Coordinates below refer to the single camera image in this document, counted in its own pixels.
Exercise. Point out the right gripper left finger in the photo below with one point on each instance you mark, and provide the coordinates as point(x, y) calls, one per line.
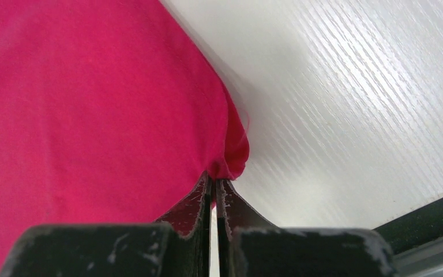
point(176, 244)

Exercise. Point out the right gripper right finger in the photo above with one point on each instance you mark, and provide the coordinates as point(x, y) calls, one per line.
point(250, 245)

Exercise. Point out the crimson red t shirt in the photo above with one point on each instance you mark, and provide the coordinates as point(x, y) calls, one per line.
point(109, 113)

